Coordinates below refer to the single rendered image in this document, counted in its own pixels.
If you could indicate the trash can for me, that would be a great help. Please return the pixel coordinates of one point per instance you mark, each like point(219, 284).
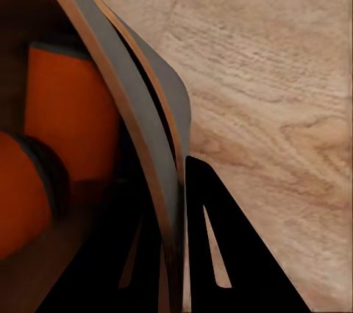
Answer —
point(155, 105)

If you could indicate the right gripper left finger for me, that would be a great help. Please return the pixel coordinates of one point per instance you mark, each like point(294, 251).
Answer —
point(89, 284)

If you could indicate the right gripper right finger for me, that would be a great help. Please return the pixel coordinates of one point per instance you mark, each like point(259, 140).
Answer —
point(259, 285)

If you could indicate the can of soda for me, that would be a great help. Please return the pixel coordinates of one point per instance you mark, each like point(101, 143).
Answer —
point(30, 192)
point(70, 113)
point(126, 159)

